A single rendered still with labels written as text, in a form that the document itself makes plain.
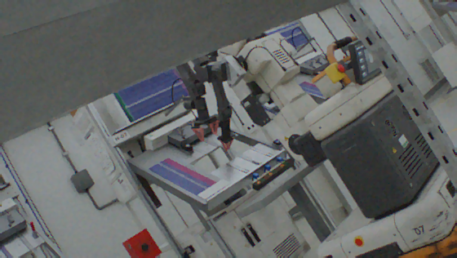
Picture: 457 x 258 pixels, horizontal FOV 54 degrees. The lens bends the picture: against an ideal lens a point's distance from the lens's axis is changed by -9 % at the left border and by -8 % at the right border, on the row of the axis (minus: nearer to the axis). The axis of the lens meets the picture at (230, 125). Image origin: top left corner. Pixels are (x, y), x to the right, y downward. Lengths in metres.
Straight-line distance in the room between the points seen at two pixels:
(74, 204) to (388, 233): 3.06
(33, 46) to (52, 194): 4.04
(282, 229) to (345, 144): 1.36
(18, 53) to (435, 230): 1.71
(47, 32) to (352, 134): 1.63
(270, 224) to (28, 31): 2.87
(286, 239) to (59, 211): 2.09
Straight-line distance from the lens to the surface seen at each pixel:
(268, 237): 3.10
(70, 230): 4.32
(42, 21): 0.33
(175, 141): 3.08
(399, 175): 1.90
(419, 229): 1.91
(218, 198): 2.61
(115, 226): 4.44
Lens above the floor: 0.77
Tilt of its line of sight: 5 degrees up
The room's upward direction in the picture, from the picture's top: 33 degrees counter-clockwise
